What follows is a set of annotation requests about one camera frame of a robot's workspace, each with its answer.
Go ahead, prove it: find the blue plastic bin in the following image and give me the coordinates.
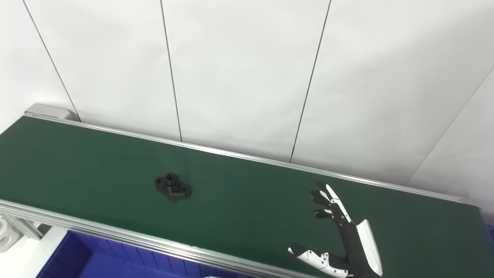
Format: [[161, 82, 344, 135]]
[[36, 230, 249, 278]]

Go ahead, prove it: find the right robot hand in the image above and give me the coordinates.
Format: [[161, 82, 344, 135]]
[[288, 180, 384, 278]]

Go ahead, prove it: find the black flanged metal part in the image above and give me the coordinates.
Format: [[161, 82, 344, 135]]
[[154, 173, 193, 200]]

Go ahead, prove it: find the aluminium conveyor support strut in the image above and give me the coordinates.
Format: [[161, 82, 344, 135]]
[[0, 210, 44, 241]]

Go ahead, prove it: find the green conveyor belt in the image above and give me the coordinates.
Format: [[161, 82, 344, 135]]
[[0, 116, 494, 278]]

